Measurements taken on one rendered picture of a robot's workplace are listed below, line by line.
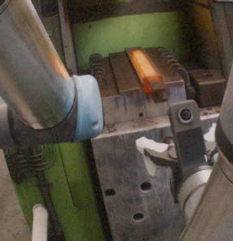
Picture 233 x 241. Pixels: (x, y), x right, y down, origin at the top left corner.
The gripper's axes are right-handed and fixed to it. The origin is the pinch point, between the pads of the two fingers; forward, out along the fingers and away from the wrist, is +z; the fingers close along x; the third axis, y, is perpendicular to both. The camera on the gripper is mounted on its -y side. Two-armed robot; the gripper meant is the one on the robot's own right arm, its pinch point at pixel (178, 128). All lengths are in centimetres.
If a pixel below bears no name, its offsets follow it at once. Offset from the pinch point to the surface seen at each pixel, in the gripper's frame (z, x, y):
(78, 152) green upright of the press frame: 45, -21, 20
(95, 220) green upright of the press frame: 45, -21, 44
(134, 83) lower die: 34.9, -4.1, 1.0
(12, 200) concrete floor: 169, -80, 100
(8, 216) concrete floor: 148, -81, 100
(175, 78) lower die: 33.0, 5.8, 0.8
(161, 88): 20.8, 0.3, -1.2
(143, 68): 40.9, -0.9, -0.8
